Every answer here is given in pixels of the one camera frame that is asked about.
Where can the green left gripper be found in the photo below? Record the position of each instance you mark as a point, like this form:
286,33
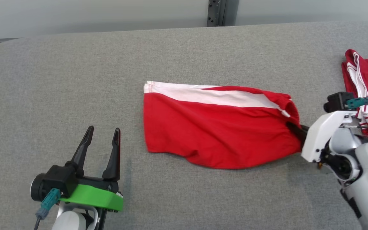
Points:
94,198

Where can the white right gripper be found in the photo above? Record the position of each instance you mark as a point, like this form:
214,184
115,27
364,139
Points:
319,137

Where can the red shorts with broad band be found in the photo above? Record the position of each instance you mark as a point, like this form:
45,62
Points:
216,127

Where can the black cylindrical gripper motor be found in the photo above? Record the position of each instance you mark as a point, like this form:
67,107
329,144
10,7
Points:
36,188

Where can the grey fabric sofa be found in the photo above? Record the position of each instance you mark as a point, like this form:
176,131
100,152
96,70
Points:
75,80

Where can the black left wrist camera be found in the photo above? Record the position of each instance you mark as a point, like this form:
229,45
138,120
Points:
59,179

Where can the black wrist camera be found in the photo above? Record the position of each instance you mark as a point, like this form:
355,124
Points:
59,179
337,101

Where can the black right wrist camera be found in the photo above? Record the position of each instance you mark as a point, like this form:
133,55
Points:
337,101

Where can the teal left camera connector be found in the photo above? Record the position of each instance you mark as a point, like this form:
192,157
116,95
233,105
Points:
49,201

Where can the teal camera connector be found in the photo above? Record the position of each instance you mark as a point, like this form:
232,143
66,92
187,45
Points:
359,102
49,201

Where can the teal right camera connector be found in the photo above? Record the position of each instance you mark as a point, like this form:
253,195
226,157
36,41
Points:
359,102

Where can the grey metal post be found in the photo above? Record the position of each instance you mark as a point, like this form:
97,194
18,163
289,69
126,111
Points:
228,12

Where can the dark metal post bracket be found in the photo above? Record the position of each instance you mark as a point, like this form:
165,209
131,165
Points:
213,12

